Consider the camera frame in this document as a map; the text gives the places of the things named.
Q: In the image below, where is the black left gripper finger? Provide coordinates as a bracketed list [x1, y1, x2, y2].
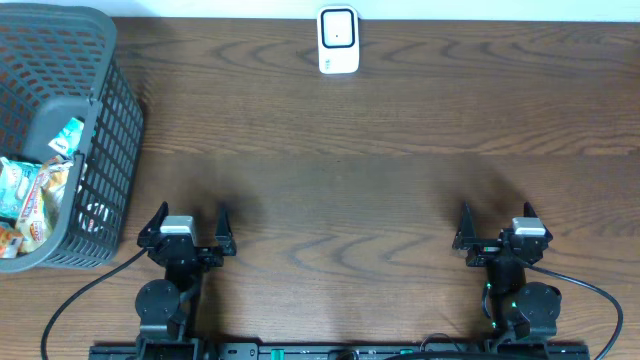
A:
[137, 201, 169, 247]
[214, 208, 237, 256]

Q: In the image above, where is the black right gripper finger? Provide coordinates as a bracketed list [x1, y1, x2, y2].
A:
[452, 202, 475, 250]
[522, 202, 553, 250]

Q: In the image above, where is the large yellow wipes pack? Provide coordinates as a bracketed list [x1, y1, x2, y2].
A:
[16, 155, 73, 255]

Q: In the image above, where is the teal Kleenex tissue pack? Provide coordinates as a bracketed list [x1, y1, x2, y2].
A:
[48, 117, 84, 159]

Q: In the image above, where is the orange Kleenex tissue pack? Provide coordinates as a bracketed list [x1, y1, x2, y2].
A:
[0, 222, 24, 259]

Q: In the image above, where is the teal crinkled snack pack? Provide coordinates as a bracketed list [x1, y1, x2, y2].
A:
[1, 157, 42, 219]

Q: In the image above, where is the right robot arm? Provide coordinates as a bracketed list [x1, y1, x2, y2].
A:
[452, 203, 562, 352]

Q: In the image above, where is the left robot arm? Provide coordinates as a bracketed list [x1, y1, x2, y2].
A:
[135, 203, 237, 360]

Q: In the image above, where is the white barcode scanner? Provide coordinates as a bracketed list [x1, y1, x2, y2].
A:
[317, 5, 360, 75]

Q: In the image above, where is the dark grey plastic basket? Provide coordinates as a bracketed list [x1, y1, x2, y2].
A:
[1, 3, 144, 273]

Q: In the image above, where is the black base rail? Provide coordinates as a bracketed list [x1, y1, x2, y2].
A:
[88, 342, 589, 360]

